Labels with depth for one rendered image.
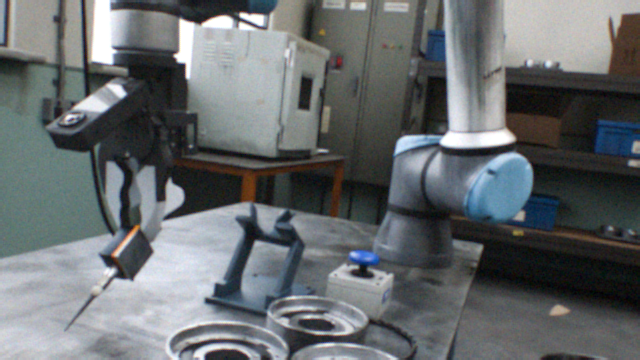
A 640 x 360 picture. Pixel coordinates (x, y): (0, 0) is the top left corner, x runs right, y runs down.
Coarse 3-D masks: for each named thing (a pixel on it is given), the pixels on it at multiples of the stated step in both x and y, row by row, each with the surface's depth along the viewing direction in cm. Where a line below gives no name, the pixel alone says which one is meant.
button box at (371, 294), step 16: (336, 272) 72; (352, 272) 72; (368, 272) 72; (384, 272) 75; (336, 288) 70; (352, 288) 69; (368, 288) 69; (384, 288) 70; (352, 304) 69; (368, 304) 69; (384, 304) 71
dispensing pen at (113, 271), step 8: (120, 232) 63; (128, 232) 63; (112, 240) 62; (120, 240) 62; (104, 248) 62; (112, 248) 61; (104, 256) 61; (112, 256) 61; (104, 264) 62; (112, 264) 61; (104, 272) 61; (112, 272) 61; (120, 272) 62; (104, 280) 60; (112, 280) 61; (96, 288) 59; (104, 288) 60; (96, 296) 59; (88, 304) 58; (80, 312) 57; (72, 320) 57
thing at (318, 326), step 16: (272, 304) 58; (288, 304) 61; (304, 304) 62; (320, 304) 62; (336, 304) 62; (272, 320) 55; (304, 320) 59; (320, 320) 60; (336, 320) 59; (352, 320) 60; (288, 336) 53; (304, 336) 53; (320, 336) 52; (336, 336) 53; (352, 336) 54
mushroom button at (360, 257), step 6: (354, 252) 72; (360, 252) 72; (366, 252) 72; (354, 258) 71; (360, 258) 70; (366, 258) 70; (372, 258) 71; (378, 258) 71; (360, 264) 71; (366, 264) 70; (372, 264) 70; (360, 270) 72; (366, 270) 72
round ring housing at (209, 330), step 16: (176, 336) 49; (192, 336) 51; (208, 336) 51; (224, 336) 52; (240, 336) 52; (256, 336) 52; (272, 336) 51; (176, 352) 48; (208, 352) 49; (224, 352) 50; (240, 352) 49; (256, 352) 49; (272, 352) 50; (288, 352) 47
